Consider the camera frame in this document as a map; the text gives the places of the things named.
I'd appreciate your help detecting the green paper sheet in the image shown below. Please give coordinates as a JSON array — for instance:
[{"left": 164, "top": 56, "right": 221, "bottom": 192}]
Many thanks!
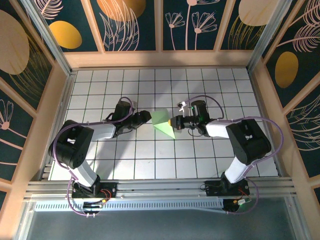
[{"left": 150, "top": 108, "right": 176, "bottom": 140}]

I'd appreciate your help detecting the black wiring connector module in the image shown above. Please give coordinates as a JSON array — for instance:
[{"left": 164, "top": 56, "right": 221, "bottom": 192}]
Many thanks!
[{"left": 83, "top": 200, "right": 104, "bottom": 218}]

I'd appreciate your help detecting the wiring module with circuit board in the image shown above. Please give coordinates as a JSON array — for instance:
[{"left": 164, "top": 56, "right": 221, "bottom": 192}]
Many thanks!
[{"left": 222, "top": 198, "right": 252, "bottom": 215}]

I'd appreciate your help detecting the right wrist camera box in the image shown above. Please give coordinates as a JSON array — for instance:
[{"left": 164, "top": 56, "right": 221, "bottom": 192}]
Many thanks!
[{"left": 176, "top": 99, "right": 188, "bottom": 117}]

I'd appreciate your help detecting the aluminium side rail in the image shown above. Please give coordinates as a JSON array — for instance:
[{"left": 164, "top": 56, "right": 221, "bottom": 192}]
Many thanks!
[
  {"left": 246, "top": 67, "right": 287, "bottom": 177},
  {"left": 39, "top": 71, "right": 77, "bottom": 181}
]

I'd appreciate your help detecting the aluminium mounting rail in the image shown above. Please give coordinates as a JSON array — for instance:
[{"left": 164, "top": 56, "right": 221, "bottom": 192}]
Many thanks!
[{"left": 23, "top": 176, "right": 299, "bottom": 201}]

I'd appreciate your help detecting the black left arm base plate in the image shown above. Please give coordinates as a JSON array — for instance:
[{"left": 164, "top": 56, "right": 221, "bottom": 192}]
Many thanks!
[{"left": 71, "top": 181, "right": 118, "bottom": 200}]

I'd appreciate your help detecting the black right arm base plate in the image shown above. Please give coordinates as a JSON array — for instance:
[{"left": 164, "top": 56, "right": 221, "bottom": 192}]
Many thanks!
[{"left": 201, "top": 179, "right": 251, "bottom": 197}]

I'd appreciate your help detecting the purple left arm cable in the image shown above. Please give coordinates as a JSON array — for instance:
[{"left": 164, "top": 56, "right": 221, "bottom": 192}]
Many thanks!
[{"left": 51, "top": 96, "right": 133, "bottom": 218}]

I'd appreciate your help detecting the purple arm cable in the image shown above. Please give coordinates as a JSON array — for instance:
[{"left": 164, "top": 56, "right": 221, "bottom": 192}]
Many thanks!
[
  {"left": 51, "top": 96, "right": 133, "bottom": 218},
  {"left": 183, "top": 95, "right": 285, "bottom": 216}
]

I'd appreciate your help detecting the grey slotted cable duct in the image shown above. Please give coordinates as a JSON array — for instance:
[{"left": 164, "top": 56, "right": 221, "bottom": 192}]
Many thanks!
[{"left": 33, "top": 199, "right": 227, "bottom": 213}]

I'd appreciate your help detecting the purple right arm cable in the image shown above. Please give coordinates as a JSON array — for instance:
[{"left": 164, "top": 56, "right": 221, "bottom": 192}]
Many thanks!
[{"left": 183, "top": 95, "right": 285, "bottom": 216}]

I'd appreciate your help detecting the aluminium corner post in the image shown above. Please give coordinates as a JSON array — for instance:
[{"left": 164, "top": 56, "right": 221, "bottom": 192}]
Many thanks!
[
  {"left": 21, "top": 0, "right": 75, "bottom": 77},
  {"left": 246, "top": 0, "right": 294, "bottom": 73}
]

